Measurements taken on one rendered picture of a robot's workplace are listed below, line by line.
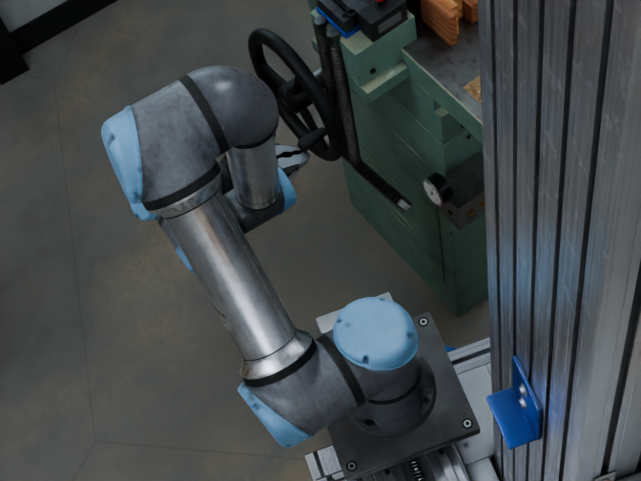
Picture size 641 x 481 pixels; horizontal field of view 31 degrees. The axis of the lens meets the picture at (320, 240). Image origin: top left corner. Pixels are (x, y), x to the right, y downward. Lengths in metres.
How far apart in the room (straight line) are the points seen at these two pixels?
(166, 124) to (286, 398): 0.42
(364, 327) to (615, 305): 0.74
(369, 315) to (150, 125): 0.42
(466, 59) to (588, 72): 1.33
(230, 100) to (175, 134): 0.08
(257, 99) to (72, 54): 2.03
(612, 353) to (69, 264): 2.24
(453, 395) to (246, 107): 0.60
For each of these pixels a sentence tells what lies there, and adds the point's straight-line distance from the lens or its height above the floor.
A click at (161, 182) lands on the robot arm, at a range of 1.51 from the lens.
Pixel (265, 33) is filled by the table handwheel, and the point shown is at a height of 0.94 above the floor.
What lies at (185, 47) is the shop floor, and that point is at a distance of 3.44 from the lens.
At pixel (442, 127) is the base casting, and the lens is 2.16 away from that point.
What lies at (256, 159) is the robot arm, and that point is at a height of 1.15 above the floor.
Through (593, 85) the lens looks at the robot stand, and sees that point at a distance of 0.76.
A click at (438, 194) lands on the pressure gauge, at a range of 2.18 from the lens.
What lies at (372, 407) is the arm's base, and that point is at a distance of 1.76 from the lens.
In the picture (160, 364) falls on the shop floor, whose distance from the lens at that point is 2.88.
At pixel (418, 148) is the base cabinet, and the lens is 2.33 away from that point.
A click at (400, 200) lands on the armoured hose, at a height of 0.58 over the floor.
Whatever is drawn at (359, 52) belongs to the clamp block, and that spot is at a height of 0.96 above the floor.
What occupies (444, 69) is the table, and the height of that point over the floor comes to 0.90.
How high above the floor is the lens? 2.50
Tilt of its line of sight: 58 degrees down
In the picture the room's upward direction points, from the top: 15 degrees counter-clockwise
